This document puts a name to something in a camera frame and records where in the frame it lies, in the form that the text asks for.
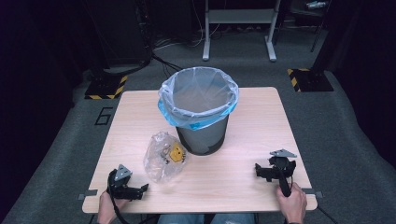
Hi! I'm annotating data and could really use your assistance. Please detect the grey trash bin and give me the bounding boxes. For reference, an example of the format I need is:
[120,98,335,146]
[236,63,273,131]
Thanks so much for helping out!
[175,114,230,157]

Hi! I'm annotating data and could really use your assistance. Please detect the person's right hand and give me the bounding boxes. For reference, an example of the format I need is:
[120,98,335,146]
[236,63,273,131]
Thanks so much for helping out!
[275,181,308,224]

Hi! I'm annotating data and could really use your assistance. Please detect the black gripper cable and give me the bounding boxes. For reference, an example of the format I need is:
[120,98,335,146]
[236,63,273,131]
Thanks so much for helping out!
[106,169,134,224]

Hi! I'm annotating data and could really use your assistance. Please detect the white metal table frame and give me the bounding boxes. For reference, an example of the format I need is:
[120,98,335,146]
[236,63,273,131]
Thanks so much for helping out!
[202,0,283,63]

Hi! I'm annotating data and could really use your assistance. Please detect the black striped stand base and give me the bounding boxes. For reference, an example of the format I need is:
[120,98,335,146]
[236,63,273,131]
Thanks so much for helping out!
[84,74,129,101]
[286,67,335,93]

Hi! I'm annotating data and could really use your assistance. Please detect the grey table edge bracket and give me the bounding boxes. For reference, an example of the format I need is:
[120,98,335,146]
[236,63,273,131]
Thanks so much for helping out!
[77,189,99,201]
[301,188,324,199]

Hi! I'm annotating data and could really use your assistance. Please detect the clear plastic bag yellow print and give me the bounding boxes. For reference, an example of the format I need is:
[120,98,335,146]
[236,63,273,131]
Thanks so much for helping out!
[142,131,189,185]

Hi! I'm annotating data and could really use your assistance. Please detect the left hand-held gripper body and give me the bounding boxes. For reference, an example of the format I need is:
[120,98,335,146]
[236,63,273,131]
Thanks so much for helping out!
[106,163,140,201]

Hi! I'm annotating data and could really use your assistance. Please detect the black floor cables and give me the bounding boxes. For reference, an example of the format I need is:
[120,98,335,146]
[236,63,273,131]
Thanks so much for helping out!
[151,36,200,73]

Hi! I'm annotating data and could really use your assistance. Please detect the person's left hand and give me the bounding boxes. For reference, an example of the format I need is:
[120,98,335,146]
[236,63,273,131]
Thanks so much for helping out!
[96,189,129,224]

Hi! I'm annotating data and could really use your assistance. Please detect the black metal stand column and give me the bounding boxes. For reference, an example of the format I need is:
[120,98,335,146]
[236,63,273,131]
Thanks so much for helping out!
[134,0,154,64]

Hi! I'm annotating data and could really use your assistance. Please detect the person's blue jeans legs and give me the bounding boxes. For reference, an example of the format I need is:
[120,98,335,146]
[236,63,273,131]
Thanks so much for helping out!
[156,213,257,224]

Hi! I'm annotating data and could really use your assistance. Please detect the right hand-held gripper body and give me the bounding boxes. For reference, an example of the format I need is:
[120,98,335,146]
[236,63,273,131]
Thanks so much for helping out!
[267,148,298,198]

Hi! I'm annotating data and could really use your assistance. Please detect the translucent blue bin liner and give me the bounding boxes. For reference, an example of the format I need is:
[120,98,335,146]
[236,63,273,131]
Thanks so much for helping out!
[157,66,240,132]

